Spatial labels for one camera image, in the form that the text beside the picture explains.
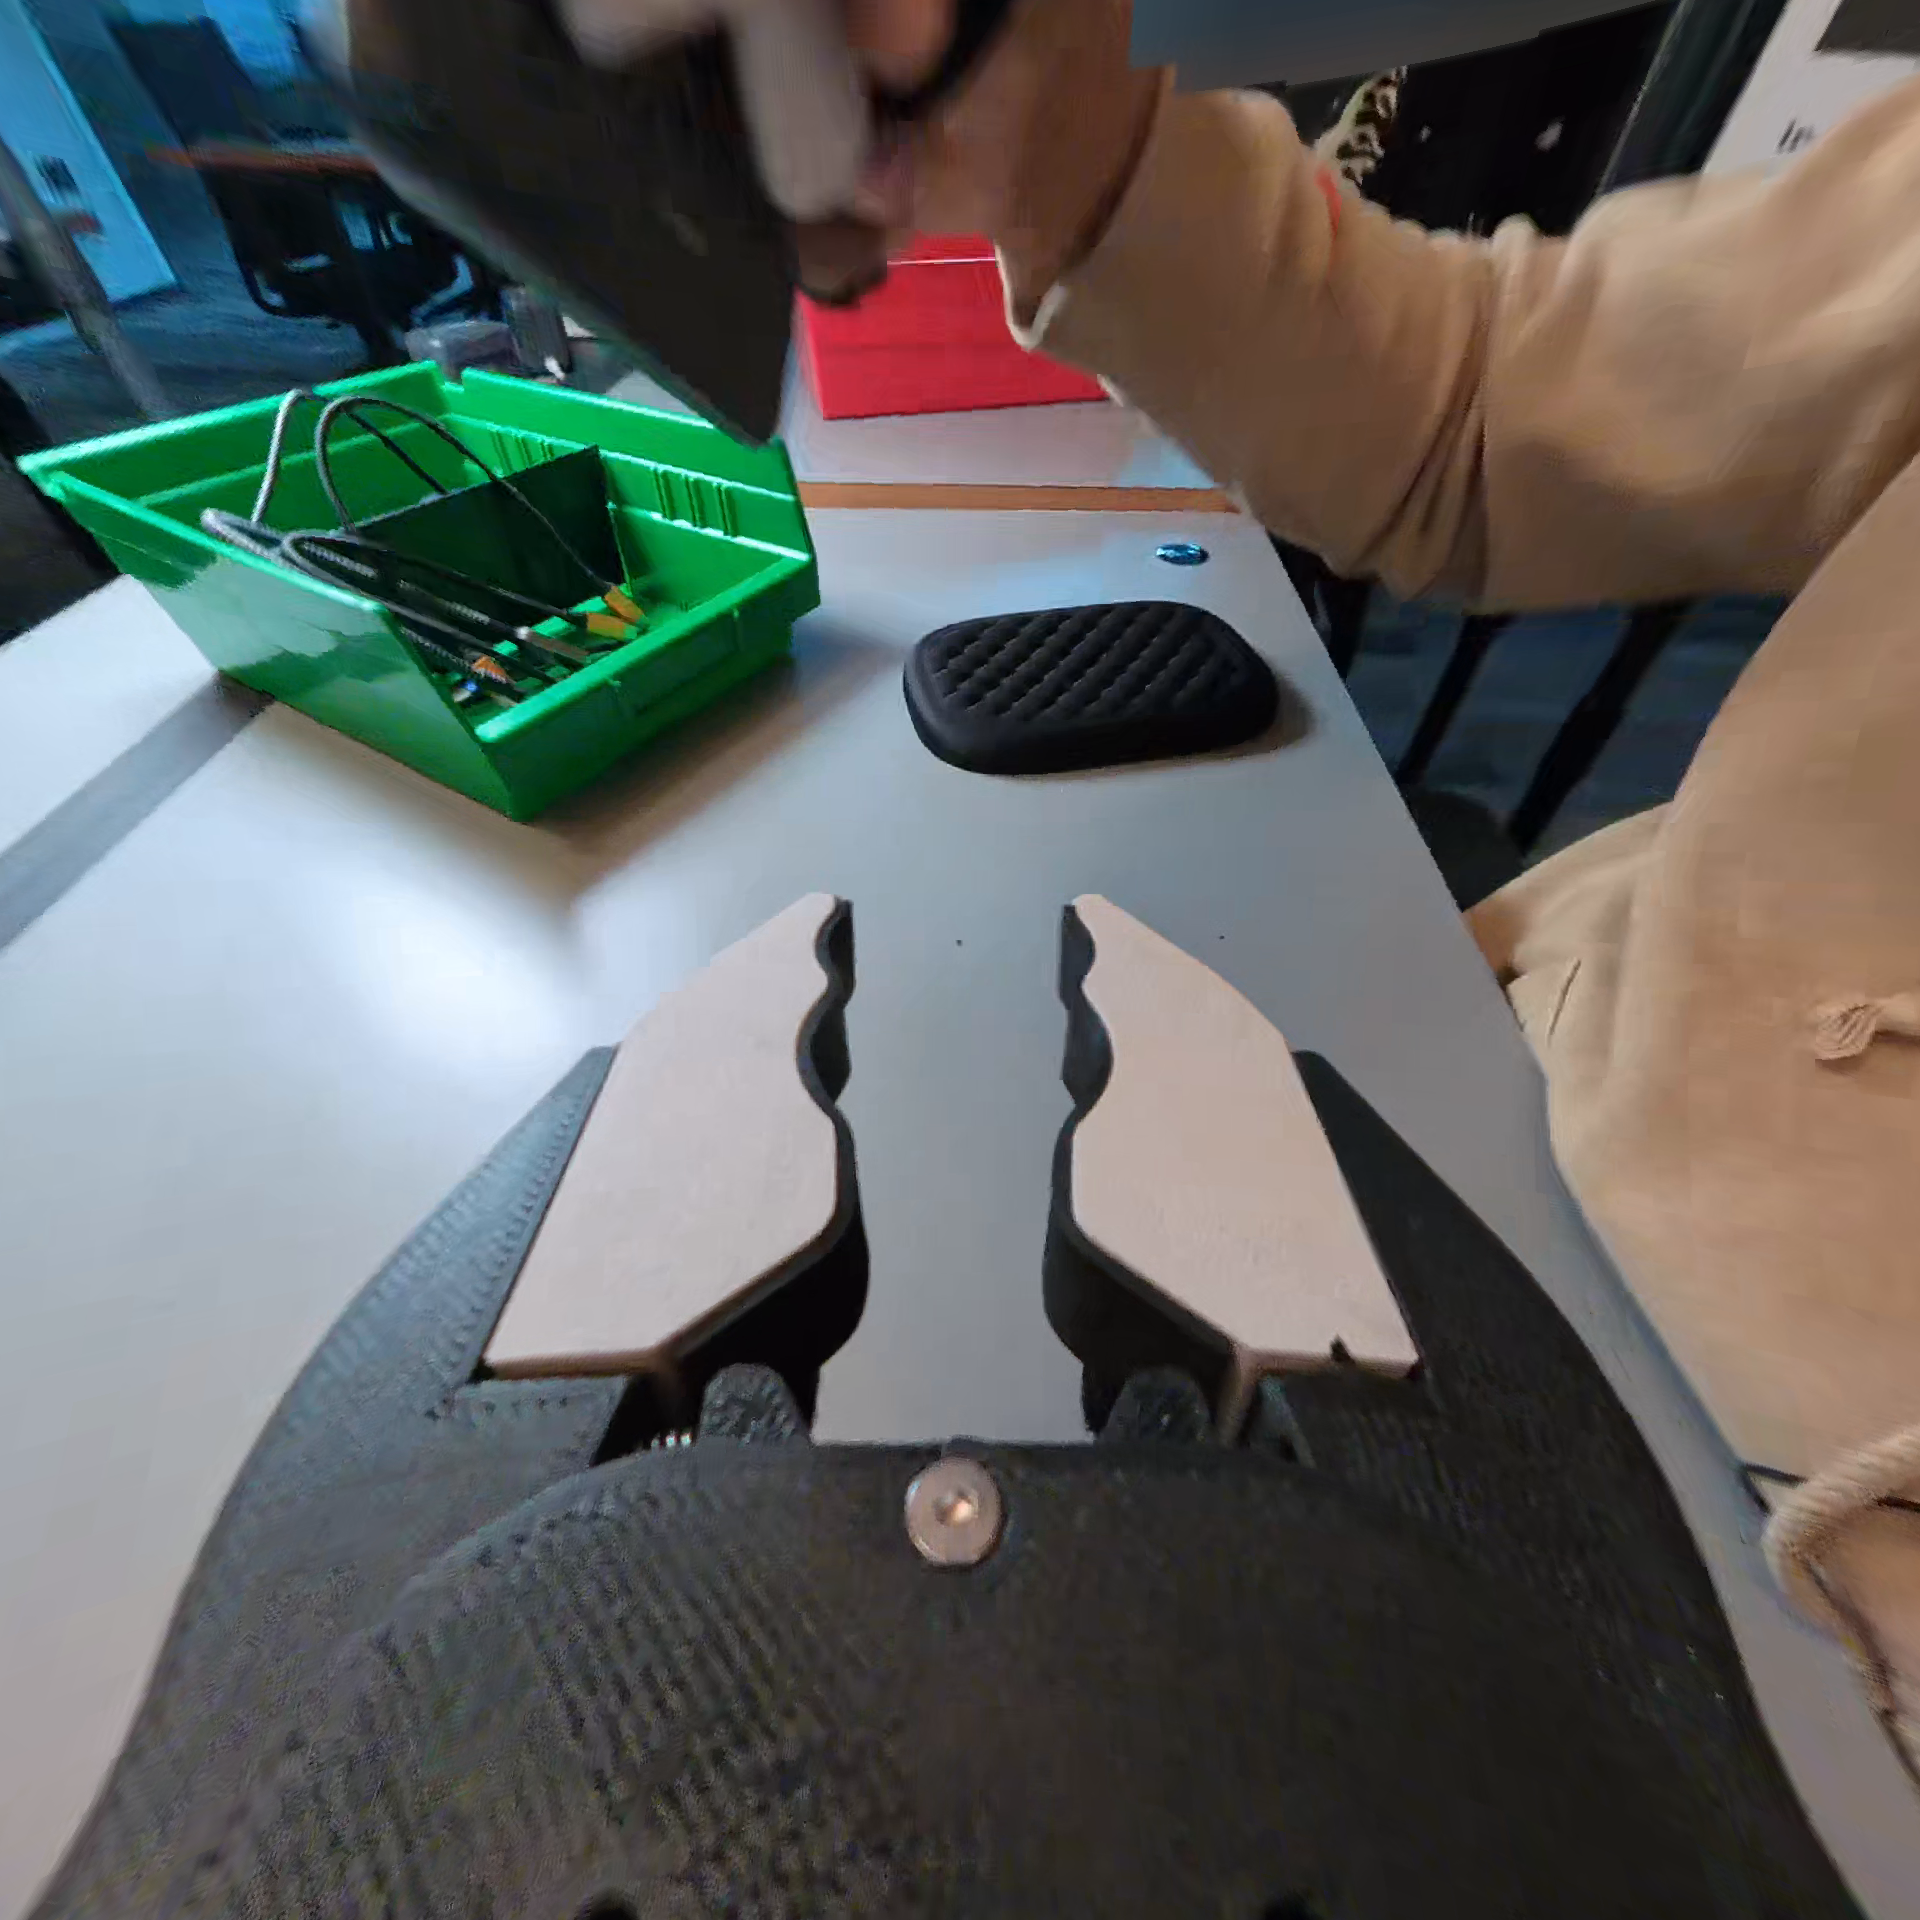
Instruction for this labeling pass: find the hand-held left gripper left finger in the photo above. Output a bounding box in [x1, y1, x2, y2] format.
[480, 891, 873, 1386]

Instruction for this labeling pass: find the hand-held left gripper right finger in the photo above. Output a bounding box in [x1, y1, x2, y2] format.
[1044, 896, 1425, 1386]

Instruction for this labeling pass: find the black usb hub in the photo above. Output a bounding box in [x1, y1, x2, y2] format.
[346, 0, 801, 445]

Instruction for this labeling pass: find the green plastic bin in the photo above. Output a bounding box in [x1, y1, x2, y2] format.
[19, 358, 826, 825]

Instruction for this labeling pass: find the person's right forearm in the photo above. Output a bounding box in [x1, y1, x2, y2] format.
[996, 76, 1920, 617]

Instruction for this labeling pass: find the person's right hand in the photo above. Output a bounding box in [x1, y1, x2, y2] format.
[871, 0, 1176, 324]

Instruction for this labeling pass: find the red plastic bin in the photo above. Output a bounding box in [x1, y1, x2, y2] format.
[796, 238, 1116, 424]

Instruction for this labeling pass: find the black bin divider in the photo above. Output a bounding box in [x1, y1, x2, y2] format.
[352, 443, 634, 601]

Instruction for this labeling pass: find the person's torso beige hoodie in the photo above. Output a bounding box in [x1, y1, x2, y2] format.
[1463, 450, 1920, 1801]

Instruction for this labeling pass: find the wooden office desk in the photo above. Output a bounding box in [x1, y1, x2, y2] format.
[152, 136, 497, 324]

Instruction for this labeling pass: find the black wrist rest pad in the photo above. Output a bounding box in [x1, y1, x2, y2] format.
[904, 601, 1281, 777]

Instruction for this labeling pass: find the black white tag sign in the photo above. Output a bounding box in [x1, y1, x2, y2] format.
[1711, 0, 1920, 182]

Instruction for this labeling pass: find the black braided usb cable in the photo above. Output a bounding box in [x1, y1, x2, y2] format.
[281, 396, 649, 650]

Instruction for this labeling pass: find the grey braided usb cable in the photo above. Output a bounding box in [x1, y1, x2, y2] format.
[200, 390, 520, 699]

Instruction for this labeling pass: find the grey metal post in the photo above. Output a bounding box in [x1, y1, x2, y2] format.
[0, 141, 167, 424]

